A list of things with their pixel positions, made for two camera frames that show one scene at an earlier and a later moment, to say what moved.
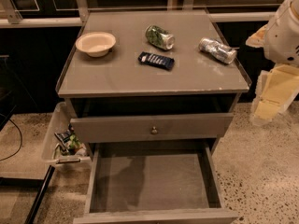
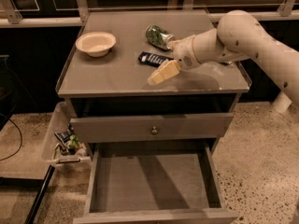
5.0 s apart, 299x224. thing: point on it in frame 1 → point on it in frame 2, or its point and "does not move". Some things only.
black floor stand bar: [31, 217] does not move
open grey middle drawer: [154, 183] does not move
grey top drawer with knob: [152, 126] does not move
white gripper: [282, 39] → [183, 53]
